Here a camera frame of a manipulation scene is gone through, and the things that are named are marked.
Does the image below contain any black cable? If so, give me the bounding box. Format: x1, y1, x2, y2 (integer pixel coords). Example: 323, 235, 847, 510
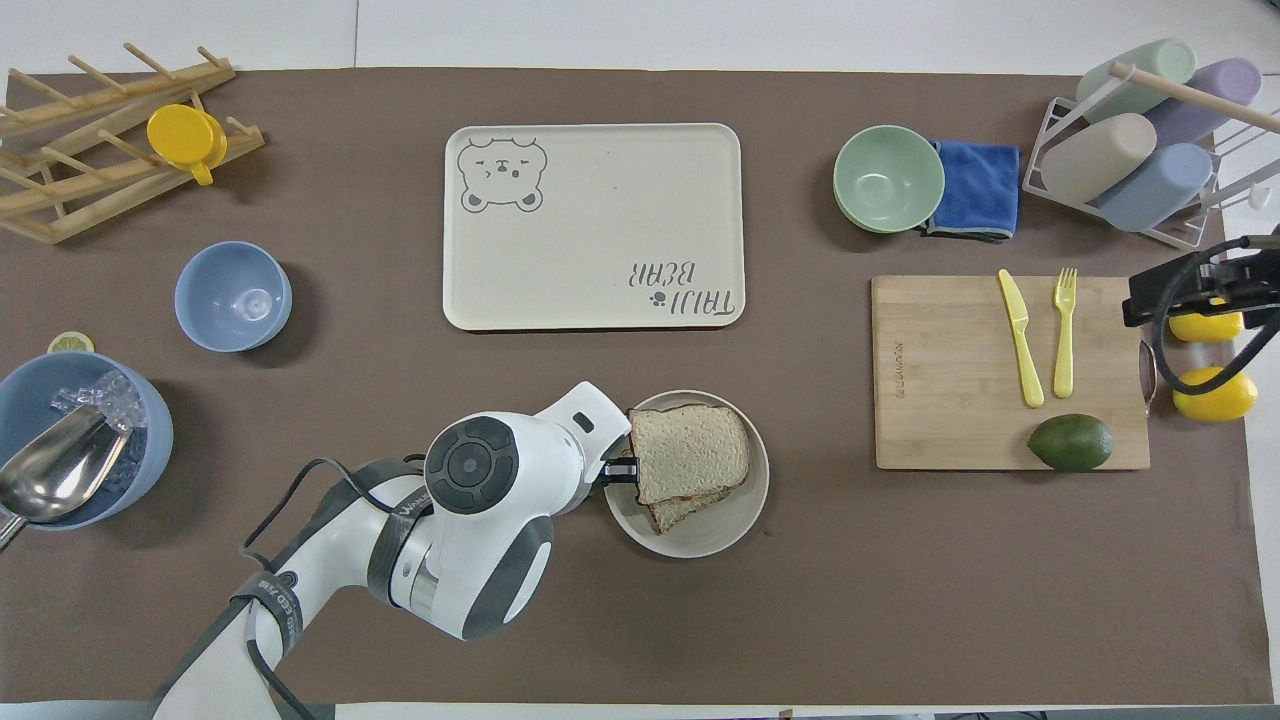
1149, 288, 1280, 397
240, 457, 433, 720

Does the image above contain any yellow lemon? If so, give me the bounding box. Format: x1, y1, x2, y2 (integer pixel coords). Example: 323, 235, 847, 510
1171, 366, 1260, 424
1167, 298, 1247, 345

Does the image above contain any yellow plastic knife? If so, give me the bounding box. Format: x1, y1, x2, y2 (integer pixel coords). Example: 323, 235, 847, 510
997, 268, 1046, 410

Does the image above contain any yellow cup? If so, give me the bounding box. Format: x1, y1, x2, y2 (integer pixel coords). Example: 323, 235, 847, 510
147, 104, 229, 188

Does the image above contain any whole bread slice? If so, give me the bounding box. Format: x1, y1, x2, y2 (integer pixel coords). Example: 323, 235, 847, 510
627, 403, 751, 506

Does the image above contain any wooden cutting board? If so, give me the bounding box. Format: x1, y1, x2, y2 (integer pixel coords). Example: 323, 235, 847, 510
871, 274, 1152, 472

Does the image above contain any wooden rod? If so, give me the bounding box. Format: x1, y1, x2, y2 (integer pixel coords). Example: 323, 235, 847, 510
1109, 61, 1280, 137

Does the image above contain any metal scoop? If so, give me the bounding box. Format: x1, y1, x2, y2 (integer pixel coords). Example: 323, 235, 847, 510
0, 404, 134, 553

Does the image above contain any blue ice bucket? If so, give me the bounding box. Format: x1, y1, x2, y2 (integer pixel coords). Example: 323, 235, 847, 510
0, 351, 175, 532

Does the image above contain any blue bowl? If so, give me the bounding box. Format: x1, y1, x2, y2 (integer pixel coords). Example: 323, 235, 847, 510
174, 241, 294, 353

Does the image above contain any round beige plate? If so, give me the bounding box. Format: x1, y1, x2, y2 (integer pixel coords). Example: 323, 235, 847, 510
602, 389, 771, 560

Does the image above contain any green bowl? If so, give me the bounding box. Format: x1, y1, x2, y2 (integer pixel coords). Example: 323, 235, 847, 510
833, 124, 947, 236

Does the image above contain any beige cup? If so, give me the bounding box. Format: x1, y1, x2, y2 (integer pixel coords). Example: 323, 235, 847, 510
1040, 112, 1159, 207

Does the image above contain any cream tray with bear print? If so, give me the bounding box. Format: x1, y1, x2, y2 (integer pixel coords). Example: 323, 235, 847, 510
443, 123, 747, 332

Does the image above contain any purple cup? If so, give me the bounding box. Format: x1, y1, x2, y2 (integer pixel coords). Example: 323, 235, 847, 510
1140, 57, 1264, 147

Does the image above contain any clear ice cubes heap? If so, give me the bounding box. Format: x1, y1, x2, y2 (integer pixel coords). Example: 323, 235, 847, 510
50, 370, 151, 493

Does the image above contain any light blue cup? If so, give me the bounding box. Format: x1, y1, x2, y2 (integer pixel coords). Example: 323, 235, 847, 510
1096, 142, 1215, 234

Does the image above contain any bread slice with filling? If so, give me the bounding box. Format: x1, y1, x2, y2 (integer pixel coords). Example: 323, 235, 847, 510
648, 484, 742, 535

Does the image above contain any white wire rack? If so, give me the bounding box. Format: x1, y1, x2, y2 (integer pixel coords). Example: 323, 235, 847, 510
1021, 65, 1280, 252

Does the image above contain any yellow plastic fork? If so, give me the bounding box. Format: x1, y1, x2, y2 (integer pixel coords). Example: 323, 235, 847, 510
1051, 266, 1080, 400

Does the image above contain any blue cloth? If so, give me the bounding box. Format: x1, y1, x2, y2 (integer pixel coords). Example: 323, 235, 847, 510
921, 140, 1022, 244

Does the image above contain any green avocado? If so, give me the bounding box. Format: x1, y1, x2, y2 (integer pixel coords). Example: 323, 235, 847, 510
1026, 412, 1116, 474

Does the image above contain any green cup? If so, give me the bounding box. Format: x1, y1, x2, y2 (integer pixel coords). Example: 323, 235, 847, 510
1077, 38, 1199, 124

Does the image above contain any wooden dish rack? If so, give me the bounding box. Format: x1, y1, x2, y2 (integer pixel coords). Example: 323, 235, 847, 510
0, 42, 267, 246

